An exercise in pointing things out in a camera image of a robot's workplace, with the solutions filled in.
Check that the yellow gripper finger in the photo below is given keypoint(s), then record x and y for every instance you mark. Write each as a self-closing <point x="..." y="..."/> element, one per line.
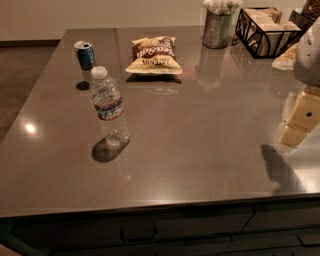
<point x="301" y="114"/>

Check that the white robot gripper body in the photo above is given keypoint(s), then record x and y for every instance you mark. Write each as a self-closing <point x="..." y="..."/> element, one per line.
<point x="309" y="56"/>

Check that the clear plastic water bottle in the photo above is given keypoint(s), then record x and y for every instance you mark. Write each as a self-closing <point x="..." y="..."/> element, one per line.
<point x="109" y="107"/>

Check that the yellow snack packet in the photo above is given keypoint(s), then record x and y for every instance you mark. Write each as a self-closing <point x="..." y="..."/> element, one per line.
<point x="286" y="60"/>

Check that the wooden blocks in basket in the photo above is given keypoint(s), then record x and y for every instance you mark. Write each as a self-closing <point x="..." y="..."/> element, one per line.
<point x="267" y="36"/>

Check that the silver metal cup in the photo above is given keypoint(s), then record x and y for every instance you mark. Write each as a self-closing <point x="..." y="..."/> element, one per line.
<point x="216" y="30"/>

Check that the white utensils in cup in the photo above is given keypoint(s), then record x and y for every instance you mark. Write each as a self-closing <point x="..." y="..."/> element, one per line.
<point x="222" y="7"/>

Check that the brown yellow chip bag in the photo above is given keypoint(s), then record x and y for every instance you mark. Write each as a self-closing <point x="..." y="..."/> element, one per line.
<point x="154" y="56"/>

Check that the blue silver soda can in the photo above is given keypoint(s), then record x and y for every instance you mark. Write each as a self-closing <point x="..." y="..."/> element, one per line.
<point x="85" y="54"/>

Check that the black wire basket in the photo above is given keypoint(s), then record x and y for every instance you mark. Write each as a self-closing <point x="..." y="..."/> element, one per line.
<point x="242" y="29"/>

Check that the dark drawer handle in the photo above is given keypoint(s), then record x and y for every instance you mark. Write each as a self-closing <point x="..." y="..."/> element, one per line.
<point x="133" y="234"/>

